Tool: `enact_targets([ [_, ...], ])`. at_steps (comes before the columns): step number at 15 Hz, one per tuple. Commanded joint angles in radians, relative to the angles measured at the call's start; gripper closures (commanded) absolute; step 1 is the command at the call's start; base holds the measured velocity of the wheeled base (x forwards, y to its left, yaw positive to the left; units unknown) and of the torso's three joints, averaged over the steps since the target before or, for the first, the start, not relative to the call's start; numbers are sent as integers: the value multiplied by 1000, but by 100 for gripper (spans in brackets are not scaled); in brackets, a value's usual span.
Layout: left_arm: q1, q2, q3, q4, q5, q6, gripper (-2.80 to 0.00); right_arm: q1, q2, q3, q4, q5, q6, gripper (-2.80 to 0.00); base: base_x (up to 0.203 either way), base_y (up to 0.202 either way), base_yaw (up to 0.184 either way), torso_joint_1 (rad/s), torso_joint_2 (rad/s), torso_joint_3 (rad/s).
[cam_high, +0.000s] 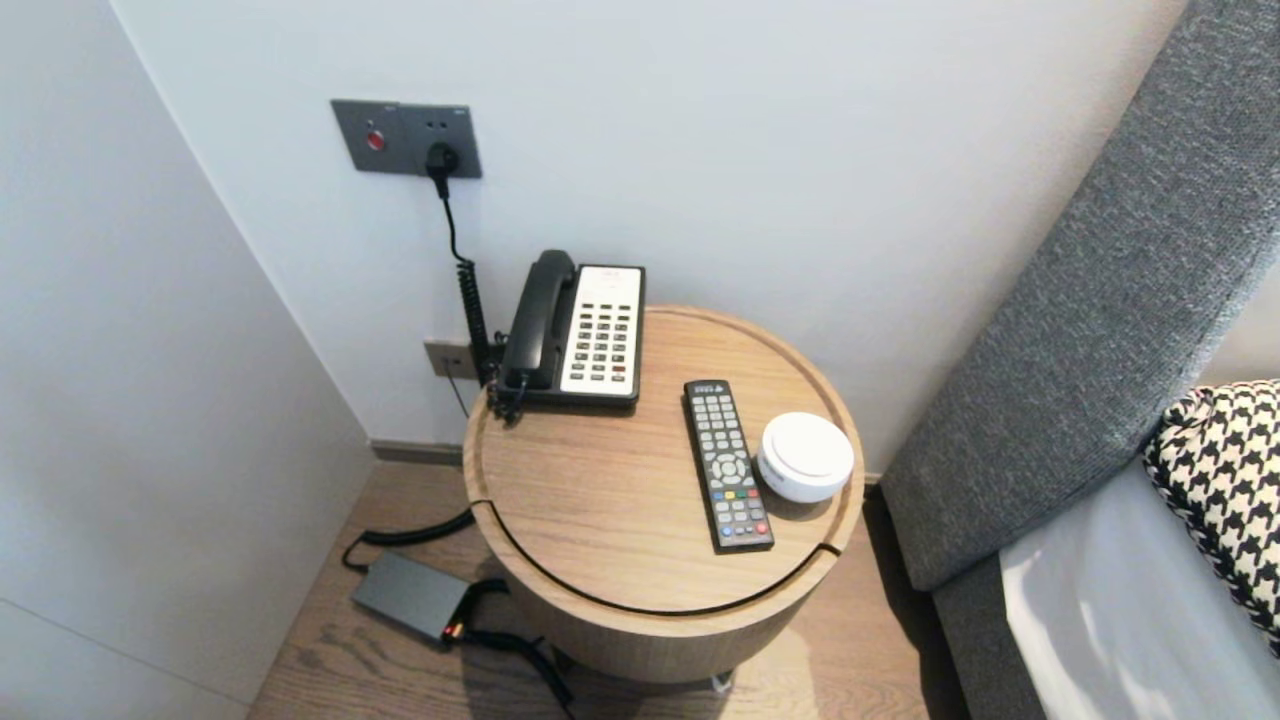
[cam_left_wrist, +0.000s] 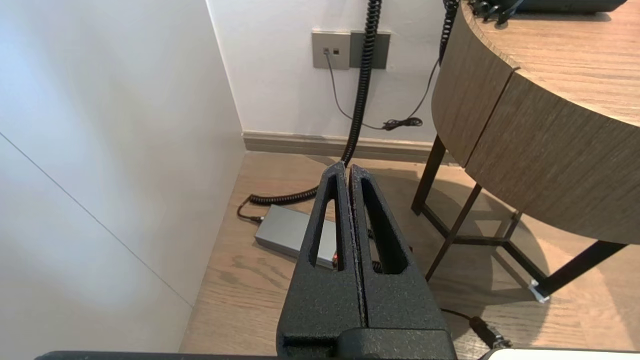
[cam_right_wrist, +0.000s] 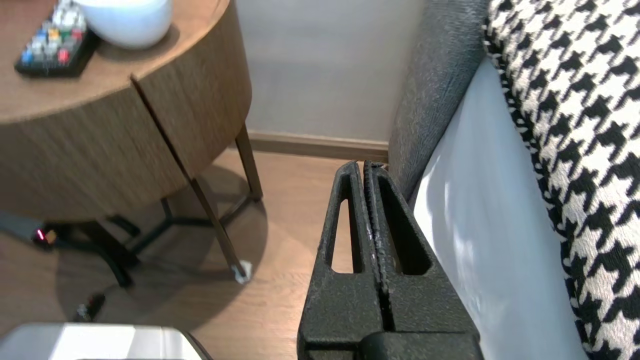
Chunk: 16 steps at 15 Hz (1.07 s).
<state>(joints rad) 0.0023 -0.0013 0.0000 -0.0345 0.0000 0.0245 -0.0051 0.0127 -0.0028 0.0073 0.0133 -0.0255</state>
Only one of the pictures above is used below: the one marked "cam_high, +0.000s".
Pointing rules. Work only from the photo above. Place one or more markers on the black TV remote control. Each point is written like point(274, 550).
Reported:
point(728, 465)

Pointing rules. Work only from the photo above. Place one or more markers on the white round puck device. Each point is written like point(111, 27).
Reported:
point(805, 455)

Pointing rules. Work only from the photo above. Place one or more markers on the curved front wooden drawer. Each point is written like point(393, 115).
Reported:
point(640, 640)

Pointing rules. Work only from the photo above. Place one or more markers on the black telephone handset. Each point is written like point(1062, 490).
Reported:
point(535, 320)

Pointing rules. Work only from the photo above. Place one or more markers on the round wooden bedside table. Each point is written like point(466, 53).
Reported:
point(600, 480)

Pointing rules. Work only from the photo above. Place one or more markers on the thin black phone line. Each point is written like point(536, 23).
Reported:
point(458, 395)

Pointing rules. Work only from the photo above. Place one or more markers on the grey power adapter box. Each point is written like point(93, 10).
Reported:
point(410, 595)

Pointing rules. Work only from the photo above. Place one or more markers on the grey fabric headboard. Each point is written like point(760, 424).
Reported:
point(1080, 330)

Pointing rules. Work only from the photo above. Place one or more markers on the white bed sheet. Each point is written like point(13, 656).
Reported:
point(1120, 620)

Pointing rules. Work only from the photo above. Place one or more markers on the black white houndstooth pillow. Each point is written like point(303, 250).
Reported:
point(1225, 480)

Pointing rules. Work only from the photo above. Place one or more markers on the small grey wall jack plate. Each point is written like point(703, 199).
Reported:
point(445, 358)

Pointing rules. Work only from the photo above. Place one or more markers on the grey wall socket plate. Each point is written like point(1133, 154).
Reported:
point(440, 130)

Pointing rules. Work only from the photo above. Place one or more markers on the grey switch plate red button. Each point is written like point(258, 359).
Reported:
point(368, 135)

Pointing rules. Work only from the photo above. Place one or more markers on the grey fabric bed frame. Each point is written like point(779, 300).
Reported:
point(985, 650)

